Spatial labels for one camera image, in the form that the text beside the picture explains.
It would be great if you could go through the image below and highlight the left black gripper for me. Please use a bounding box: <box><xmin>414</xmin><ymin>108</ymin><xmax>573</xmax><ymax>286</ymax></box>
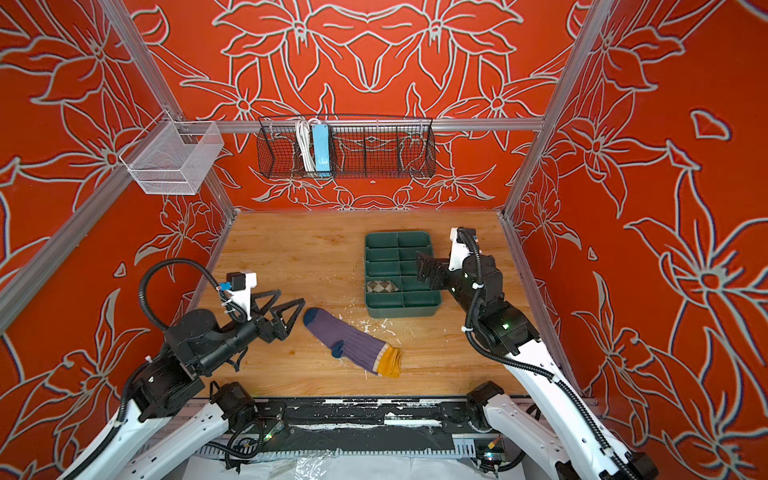
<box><xmin>204</xmin><ymin>285</ymin><xmax>305</xmax><ymax>374</ymax></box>

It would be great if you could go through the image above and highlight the green compartment tray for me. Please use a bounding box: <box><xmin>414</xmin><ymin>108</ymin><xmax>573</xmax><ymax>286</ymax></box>
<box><xmin>364</xmin><ymin>230</ymin><xmax>442</xmax><ymax>319</ymax></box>

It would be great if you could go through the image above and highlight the purple sock with yellow cuff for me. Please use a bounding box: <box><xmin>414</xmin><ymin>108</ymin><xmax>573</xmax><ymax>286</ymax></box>
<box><xmin>303</xmin><ymin>308</ymin><xmax>402</xmax><ymax>378</ymax></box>

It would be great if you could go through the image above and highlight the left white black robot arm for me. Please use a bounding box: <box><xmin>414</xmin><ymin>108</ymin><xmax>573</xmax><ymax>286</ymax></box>
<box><xmin>61</xmin><ymin>258</ymin><xmax>306</xmax><ymax>479</ymax></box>

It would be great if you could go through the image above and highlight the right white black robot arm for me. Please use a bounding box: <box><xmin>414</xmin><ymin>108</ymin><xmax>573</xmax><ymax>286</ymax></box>
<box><xmin>417</xmin><ymin>227</ymin><xmax>659</xmax><ymax>479</ymax></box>

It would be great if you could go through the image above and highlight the light blue box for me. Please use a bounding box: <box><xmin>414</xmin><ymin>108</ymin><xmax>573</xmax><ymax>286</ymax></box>
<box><xmin>312</xmin><ymin>123</ymin><xmax>331</xmax><ymax>176</ymax></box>

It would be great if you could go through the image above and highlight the black wire wall basket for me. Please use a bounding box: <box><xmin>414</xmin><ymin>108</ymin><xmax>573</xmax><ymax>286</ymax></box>
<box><xmin>256</xmin><ymin>115</ymin><xmax>437</xmax><ymax>179</ymax></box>

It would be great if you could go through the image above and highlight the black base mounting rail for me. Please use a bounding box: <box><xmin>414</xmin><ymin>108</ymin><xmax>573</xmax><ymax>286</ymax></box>
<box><xmin>255</xmin><ymin>396</ymin><xmax>491</xmax><ymax>434</ymax></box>

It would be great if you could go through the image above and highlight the clear plastic wall bin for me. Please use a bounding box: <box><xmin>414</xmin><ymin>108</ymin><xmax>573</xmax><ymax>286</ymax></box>
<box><xmin>119</xmin><ymin>120</ymin><xmax>224</xmax><ymax>196</ymax></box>

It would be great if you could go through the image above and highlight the white coiled cable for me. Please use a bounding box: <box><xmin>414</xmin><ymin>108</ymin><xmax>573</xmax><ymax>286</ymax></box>
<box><xmin>295</xmin><ymin>119</ymin><xmax>316</xmax><ymax>174</ymax></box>

